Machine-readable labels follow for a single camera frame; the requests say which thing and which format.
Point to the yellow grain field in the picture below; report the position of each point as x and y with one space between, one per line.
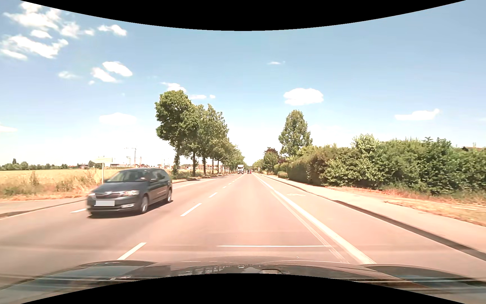
23 175

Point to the white lorry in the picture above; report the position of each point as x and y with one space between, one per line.
240 169

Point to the road markings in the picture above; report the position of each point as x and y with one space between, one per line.
327 230

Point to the distant tree line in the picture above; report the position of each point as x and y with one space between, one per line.
19 166

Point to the grey asphalt road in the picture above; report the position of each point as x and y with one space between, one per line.
234 211

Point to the grey paved cycle path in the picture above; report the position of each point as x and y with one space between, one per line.
416 219

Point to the tall poplar tree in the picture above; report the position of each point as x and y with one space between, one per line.
295 133

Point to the dark grey car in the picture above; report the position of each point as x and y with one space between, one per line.
131 190

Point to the grey pavement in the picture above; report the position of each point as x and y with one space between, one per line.
11 207

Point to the row of trees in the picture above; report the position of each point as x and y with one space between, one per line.
192 131

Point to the dark red-leaved tree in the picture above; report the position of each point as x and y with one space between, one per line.
270 158

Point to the dry grass verge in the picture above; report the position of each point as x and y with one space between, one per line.
28 190
449 205

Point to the tall green hedge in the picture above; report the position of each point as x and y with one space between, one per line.
395 164

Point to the car's own bonnet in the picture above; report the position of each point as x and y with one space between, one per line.
243 268

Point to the road sign on post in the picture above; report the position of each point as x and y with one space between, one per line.
103 162

